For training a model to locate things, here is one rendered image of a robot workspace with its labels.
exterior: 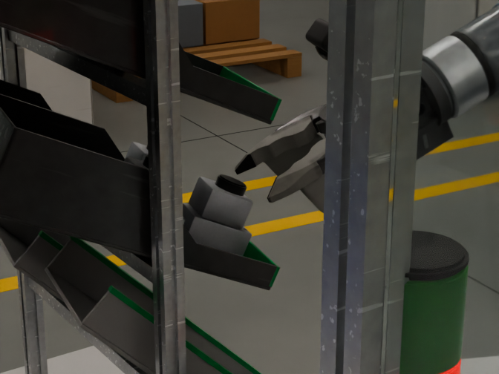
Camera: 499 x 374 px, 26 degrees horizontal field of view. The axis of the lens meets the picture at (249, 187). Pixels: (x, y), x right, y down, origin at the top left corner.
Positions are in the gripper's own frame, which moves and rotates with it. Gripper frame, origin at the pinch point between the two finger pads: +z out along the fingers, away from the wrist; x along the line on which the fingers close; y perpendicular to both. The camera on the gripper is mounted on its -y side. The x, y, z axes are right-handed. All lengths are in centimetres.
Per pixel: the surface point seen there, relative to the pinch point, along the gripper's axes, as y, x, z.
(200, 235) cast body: 1.2, -2.5, 8.0
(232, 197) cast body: -0.5, -2.5, 3.6
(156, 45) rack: -20.0, -12.5, 4.9
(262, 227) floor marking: 154, 278, -45
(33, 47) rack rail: -18.4, 12.9, 11.8
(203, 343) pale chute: 16.1, 5.1, 12.4
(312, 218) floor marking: 163, 280, -65
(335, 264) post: -19, -52, 8
